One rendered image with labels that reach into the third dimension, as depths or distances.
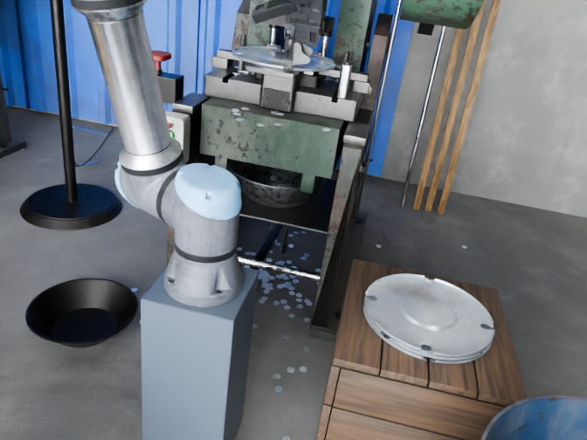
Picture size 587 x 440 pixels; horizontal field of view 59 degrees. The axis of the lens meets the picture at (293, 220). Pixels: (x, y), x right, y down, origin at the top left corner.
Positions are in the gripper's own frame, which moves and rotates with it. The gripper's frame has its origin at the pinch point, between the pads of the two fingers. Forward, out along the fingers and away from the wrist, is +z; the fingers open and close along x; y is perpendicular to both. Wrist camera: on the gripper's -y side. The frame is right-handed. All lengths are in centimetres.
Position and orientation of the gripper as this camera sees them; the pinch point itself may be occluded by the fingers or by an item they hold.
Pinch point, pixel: (289, 65)
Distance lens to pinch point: 136.7
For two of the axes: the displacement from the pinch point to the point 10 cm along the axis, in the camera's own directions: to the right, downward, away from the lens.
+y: 9.8, 1.9, -0.9
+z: -0.4, 6.1, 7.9
